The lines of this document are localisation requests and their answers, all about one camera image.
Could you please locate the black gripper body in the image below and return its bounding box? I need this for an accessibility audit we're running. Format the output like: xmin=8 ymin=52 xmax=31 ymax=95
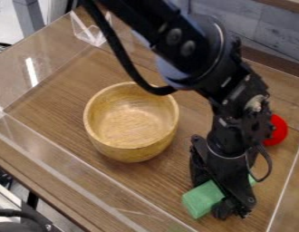
xmin=189 ymin=134 xmax=258 ymax=219

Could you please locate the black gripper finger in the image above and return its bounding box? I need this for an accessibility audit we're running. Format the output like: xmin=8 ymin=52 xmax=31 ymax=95
xmin=213 ymin=198 xmax=241 ymax=220
xmin=190 ymin=155 xmax=211 ymax=188

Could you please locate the green rectangular block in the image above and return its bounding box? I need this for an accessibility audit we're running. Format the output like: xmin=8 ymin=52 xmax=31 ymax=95
xmin=181 ymin=174 xmax=258 ymax=220

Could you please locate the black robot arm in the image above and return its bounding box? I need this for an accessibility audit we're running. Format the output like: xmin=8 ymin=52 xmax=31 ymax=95
xmin=80 ymin=0 xmax=277 ymax=220

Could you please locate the brown wooden bowl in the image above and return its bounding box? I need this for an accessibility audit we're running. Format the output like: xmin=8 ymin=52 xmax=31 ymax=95
xmin=84 ymin=82 xmax=179 ymax=163

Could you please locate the red plush strawberry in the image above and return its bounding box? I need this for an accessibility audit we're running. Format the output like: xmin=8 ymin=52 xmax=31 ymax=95
xmin=265 ymin=114 xmax=289 ymax=146

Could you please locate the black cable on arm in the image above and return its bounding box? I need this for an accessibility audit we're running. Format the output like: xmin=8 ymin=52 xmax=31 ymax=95
xmin=245 ymin=143 xmax=275 ymax=183

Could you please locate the clear acrylic tray enclosure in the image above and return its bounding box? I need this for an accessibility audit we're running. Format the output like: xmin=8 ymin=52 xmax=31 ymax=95
xmin=0 ymin=0 xmax=299 ymax=232

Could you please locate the clear acrylic corner bracket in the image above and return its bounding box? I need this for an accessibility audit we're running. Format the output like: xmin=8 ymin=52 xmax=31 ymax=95
xmin=71 ymin=11 xmax=107 ymax=47

